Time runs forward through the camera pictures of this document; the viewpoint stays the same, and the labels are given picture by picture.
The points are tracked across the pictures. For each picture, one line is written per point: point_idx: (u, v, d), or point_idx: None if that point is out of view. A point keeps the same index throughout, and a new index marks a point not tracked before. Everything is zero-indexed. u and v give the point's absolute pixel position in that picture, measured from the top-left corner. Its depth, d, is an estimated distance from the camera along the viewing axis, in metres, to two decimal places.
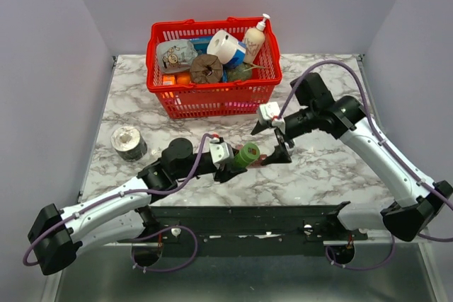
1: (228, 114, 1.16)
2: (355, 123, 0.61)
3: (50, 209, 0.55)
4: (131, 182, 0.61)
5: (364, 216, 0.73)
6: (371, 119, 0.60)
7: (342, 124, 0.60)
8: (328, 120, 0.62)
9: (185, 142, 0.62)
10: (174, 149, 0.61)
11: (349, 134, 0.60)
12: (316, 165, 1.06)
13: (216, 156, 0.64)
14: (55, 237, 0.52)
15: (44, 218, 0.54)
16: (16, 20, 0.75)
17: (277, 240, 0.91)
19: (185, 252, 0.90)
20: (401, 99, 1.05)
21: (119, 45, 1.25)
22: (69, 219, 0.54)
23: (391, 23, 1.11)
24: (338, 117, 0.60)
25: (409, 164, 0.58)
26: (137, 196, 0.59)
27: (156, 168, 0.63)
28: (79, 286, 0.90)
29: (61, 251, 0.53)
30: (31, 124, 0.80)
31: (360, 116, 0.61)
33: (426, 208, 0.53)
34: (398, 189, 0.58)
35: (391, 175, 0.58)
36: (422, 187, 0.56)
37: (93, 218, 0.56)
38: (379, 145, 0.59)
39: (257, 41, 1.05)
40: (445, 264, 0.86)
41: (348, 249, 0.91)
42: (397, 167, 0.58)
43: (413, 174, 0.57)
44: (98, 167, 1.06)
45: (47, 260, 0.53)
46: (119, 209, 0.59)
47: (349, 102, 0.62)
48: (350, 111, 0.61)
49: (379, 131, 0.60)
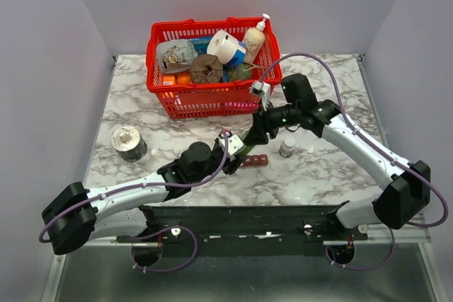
1: (228, 115, 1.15)
2: (331, 119, 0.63)
3: (77, 187, 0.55)
4: (151, 176, 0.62)
5: (361, 211, 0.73)
6: (343, 113, 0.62)
7: (319, 123, 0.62)
8: (308, 120, 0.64)
9: (204, 146, 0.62)
10: (193, 151, 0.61)
11: (326, 129, 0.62)
12: (316, 165, 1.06)
13: (231, 147, 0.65)
14: (79, 215, 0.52)
15: (69, 194, 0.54)
16: (16, 20, 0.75)
17: (277, 240, 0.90)
19: (184, 252, 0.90)
20: (401, 99, 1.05)
21: (119, 45, 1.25)
22: (95, 199, 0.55)
23: (391, 23, 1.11)
24: (316, 116, 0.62)
25: (383, 147, 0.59)
26: (156, 189, 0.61)
27: (174, 168, 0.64)
28: (80, 284, 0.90)
29: (81, 229, 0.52)
30: (31, 124, 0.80)
31: (336, 113, 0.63)
33: (401, 184, 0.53)
34: (376, 172, 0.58)
35: (367, 159, 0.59)
36: (397, 166, 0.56)
37: (116, 203, 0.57)
38: (353, 134, 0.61)
39: (257, 40, 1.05)
40: (444, 264, 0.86)
41: (348, 249, 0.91)
42: (371, 150, 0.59)
43: (386, 155, 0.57)
44: (98, 167, 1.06)
45: (64, 237, 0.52)
46: (139, 199, 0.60)
47: (328, 104, 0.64)
48: (327, 111, 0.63)
49: (352, 123, 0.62)
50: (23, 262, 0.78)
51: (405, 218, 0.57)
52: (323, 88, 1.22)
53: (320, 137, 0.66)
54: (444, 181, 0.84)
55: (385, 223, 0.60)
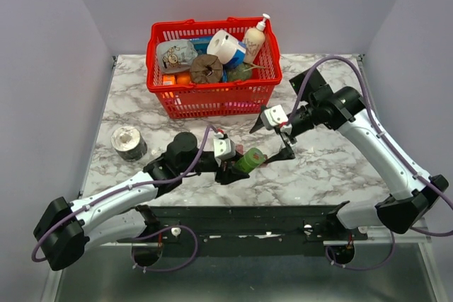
1: (228, 114, 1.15)
2: (355, 115, 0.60)
3: (60, 202, 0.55)
4: (138, 175, 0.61)
5: (361, 213, 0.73)
6: (369, 111, 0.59)
7: (340, 114, 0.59)
8: (328, 110, 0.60)
9: (190, 136, 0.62)
10: (179, 142, 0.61)
11: (348, 125, 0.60)
12: (316, 165, 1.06)
13: (217, 149, 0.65)
14: (66, 230, 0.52)
15: (54, 211, 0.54)
16: (16, 20, 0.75)
17: (277, 240, 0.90)
19: (184, 252, 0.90)
20: (401, 99, 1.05)
21: (119, 45, 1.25)
22: (80, 211, 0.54)
23: (391, 23, 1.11)
24: (337, 107, 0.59)
25: (406, 157, 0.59)
26: (145, 189, 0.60)
27: (161, 163, 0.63)
28: (80, 284, 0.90)
29: (71, 243, 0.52)
30: (32, 124, 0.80)
31: (359, 107, 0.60)
33: (420, 201, 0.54)
34: (393, 182, 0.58)
35: (388, 167, 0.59)
36: (418, 180, 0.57)
37: (102, 211, 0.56)
38: (377, 137, 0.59)
39: (257, 40, 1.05)
40: (445, 264, 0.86)
41: (348, 250, 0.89)
42: (394, 160, 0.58)
43: (409, 167, 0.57)
44: (98, 167, 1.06)
45: (56, 254, 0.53)
46: (127, 203, 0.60)
47: (350, 94, 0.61)
48: (350, 102, 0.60)
49: (377, 124, 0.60)
50: (23, 262, 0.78)
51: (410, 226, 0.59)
52: None
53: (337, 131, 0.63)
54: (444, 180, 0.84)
55: (388, 227, 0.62)
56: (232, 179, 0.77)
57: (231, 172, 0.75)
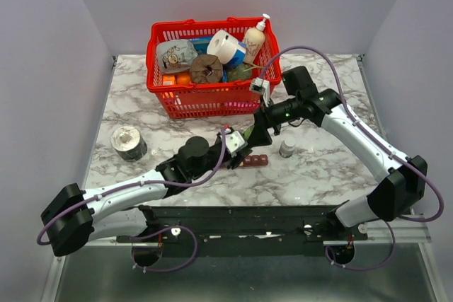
1: (228, 115, 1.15)
2: (332, 109, 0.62)
3: (73, 188, 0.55)
4: (150, 173, 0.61)
5: (359, 208, 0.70)
6: (345, 104, 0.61)
7: (319, 112, 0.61)
8: (308, 108, 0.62)
9: (203, 141, 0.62)
10: (191, 146, 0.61)
11: (326, 118, 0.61)
12: (316, 165, 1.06)
13: (231, 144, 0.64)
14: (76, 217, 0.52)
15: (65, 196, 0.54)
16: (16, 20, 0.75)
17: (277, 240, 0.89)
19: (184, 252, 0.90)
20: (400, 99, 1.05)
21: (119, 45, 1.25)
22: (92, 199, 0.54)
23: (391, 24, 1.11)
24: (317, 105, 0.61)
25: (383, 140, 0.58)
26: (155, 187, 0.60)
27: (173, 164, 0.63)
28: (79, 284, 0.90)
29: (79, 231, 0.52)
30: (31, 124, 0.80)
31: (337, 104, 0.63)
33: (398, 177, 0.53)
34: (374, 165, 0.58)
35: (366, 151, 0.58)
36: (395, 160, 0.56)
37: (112, 203, 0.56)
38: (354, 126, 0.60)
39: (257, 40, 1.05)
40: (445, 264, 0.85)
41: (348, 249, 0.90)
42: (370, 143, 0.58)
43: (384, 148, 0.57)
44: (98, 167, 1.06)
45: (62, 240, 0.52)
46: (136, 199, 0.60)
47: (330, 93, 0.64)
48: (328, 100, 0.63)
49: (353, 114, 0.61)
50: (23, 263, 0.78)
51: (400, 211, 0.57)
52: (323, 88, 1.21)
53: (319, 127, 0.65)
54: (444, 181, 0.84)
55: (381, 216, 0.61)
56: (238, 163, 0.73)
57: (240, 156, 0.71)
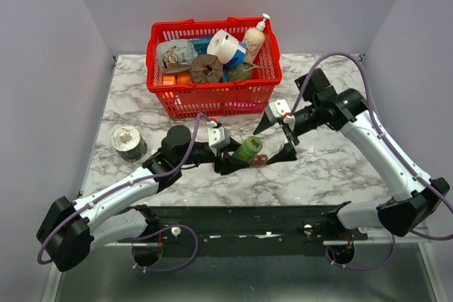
1: (228, 114, 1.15)
2: (357, 115, 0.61)
3: (62, 201, 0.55)
4: (137, 172, 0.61)
5: (363, 214, 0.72)
6: (371, 112, 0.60)
7: (342, 114, 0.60)
8: (330, 110, 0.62)
9: (183, 129, 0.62)
10: (173, 136, 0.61)
11: (349, 125, 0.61)
12: (316, 165, 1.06)
13: (211, 138, 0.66)
14: (71, 228, 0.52)
15: (57, 211, 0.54)
16: (16, 20, 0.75)
17: (277, 240, 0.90)
19: (185, 252, 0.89)
20: (400, 99, 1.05)
21: (119, 45, 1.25)
22: (84, 208, 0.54)
23: (391, 23, 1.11)
24: (339, 107, 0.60)
25: (407, 158, 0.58)
26: (146, 183, 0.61)
27: (159, 158, 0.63)
28: (80, 285, 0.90)
29: (77, 242, 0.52)
30: (31, 124, 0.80)
31: (362, 109, 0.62)
33: (420, 202, 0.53)
34: (394, 183, 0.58)
35: (388, 167, 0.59)
36: (418, 182, 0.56)
37: (106, 208, 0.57)
38: (379, 138, 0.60)
39: (257, 40, 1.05)
40: (445, 264, 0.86)
41: (348, 249, 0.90)
42: (394, 160, 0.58)
43: (409, 168, 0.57)
44: (98, 167, 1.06)
45: (63, 254, 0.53)
46: (130, 198, 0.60)
47: (352, 96, 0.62)
48: (352, 103, 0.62)
49: (379, 125, 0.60)
50: (23, 263, 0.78)
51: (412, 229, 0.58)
52: None
53: (340, 131, 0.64)
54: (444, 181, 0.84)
55: (388, 230, 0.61)
56: (231, 169, 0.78)
57: (228, 162, 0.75)
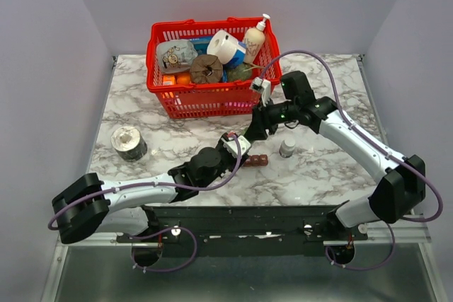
1: (228, 115, 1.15)
2: (328, 115, 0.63)
3: (92, 177, 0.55)
4: (162, 176, 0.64)
5: (359, 210, 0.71)
6: (340, 109, 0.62)
7: (317, 119, 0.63)
8: (306, 116, 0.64)
9: (214, 152, 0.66)
10: (203, 157, 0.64)
11: (323, 124, 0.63)
12: (316, 165, 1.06)
13: (239, 148, 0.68)
14: (91, 206, 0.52)
15: (83, 184, 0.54)
16: (15, 21, 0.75)
17: (277, 240, 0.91)
19: (185, 252, 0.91)
20: (400, 98, 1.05)
21: (119, 45, 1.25)
22: (110, 192, 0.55)
23: (391, 24, 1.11)
24: (313, 112, 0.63)
25: (379, 141, 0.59)
26: (166, 189, 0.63)
27: (183, 170, 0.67)
28: (79, 285, 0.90)
29: (92, 221, 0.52)
30: (31, 124, 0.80)
31: (333, 109, 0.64)
33: (395, 177, 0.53)
34: (371, 167, 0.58)
35: (362, 153, 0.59)
36: (392, 160, 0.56)
37: (127, 197, 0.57)
38: (349, 129, 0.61)
39: (257, 41, 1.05)
40: (446, 264, 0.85)
41: (348, 249, 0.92)
42: (366, 145, 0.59)
43: (381, 149, 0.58)
44: (98, 167, 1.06)
45: (71, 228, 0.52)
46: (148, 196, 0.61)
47: (326, 101, 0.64)
48: (325, 107, 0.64)
49: (348, 118, 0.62)
50: (23, 263, 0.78)
51: (400, 213, 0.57)
52: (323, 88, 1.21)
53: (318, 133, 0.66)
54: (444, 180, 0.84)
55: (382, 218, 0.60)
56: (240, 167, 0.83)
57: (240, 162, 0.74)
